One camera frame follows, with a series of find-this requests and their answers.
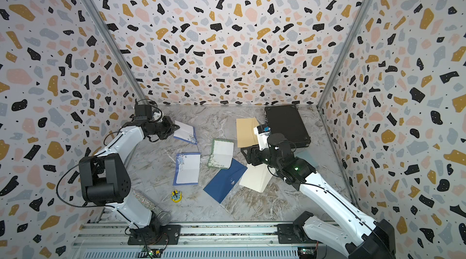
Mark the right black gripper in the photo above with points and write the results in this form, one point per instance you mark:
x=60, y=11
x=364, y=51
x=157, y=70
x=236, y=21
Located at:
x=253, y=151

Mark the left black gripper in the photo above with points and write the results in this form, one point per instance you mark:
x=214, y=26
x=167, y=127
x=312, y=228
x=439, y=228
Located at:
x=170, y=127

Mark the light teal envelope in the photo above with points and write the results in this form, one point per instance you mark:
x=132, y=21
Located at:
x=306, y=155

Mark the cream envelope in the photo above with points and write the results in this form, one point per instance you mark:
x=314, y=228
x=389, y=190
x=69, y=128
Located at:
x=256, y=178

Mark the yellow envelope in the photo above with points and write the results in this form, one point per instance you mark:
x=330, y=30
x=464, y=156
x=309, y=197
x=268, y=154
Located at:
x=245, y=132

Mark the white letter paper green border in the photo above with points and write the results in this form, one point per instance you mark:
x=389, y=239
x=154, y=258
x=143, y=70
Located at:
x=221, y=154

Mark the white letter paper blue border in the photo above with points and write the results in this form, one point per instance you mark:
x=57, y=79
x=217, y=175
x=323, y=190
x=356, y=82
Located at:
x=187, y=169

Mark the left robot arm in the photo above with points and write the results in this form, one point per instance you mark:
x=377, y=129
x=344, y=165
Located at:
x=104, y=178

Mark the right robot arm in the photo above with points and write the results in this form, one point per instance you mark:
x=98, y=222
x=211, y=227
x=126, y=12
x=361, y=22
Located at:
x=355, y=234

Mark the dark blue envelope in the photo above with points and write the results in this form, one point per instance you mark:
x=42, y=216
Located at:
x=224, y=181

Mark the black briefcase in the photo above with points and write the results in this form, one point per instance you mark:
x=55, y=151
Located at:
x=287, y=120

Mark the small yellow round sticker toy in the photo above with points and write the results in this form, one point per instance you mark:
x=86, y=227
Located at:
x=176, y=196

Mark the glittery silver tube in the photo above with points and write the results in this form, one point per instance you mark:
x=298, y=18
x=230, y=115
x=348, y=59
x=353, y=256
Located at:
x=163, y=217

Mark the small circuit board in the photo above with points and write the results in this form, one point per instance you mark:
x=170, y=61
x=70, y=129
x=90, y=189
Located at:
x=150, y=253

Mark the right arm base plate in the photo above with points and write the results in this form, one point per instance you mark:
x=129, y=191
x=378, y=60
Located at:
x=292, y=234

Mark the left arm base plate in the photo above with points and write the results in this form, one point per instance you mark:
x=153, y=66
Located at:
x=165, y=235

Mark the aluminium front rail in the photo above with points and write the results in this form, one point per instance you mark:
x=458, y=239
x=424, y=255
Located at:
x=256, y=240

